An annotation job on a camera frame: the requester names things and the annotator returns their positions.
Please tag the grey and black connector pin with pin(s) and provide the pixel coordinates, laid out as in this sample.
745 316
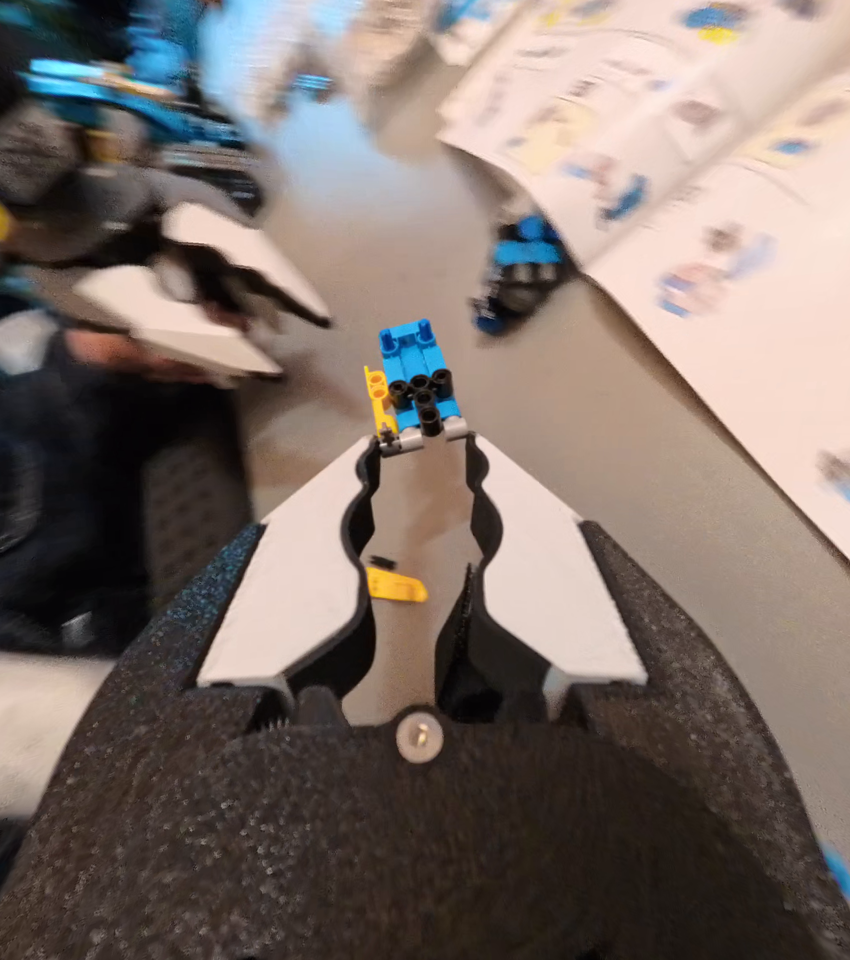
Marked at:
398 442

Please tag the blue-yellow brick assembly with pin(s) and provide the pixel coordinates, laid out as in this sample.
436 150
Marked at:
418 360

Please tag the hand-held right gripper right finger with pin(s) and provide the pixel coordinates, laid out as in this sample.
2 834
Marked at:
552 592

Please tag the open instruction booklet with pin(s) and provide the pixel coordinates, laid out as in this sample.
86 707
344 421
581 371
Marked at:
732 225

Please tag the person's left hand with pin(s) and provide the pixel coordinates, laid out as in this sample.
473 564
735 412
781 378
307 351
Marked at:
117 349

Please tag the person's white shirt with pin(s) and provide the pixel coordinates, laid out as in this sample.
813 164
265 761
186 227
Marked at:
11 727

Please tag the blue tracked toy assembly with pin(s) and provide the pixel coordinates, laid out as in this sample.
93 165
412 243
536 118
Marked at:
522 270

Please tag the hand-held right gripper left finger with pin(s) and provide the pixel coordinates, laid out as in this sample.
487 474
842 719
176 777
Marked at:
290 592

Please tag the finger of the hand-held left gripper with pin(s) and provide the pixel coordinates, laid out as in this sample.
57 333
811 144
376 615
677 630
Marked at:
237 240
169 315

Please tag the grey desk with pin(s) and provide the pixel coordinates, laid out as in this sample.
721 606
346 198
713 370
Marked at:
620 488

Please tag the yellow building piece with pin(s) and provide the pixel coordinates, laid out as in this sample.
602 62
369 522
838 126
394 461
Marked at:
394 586
379 389

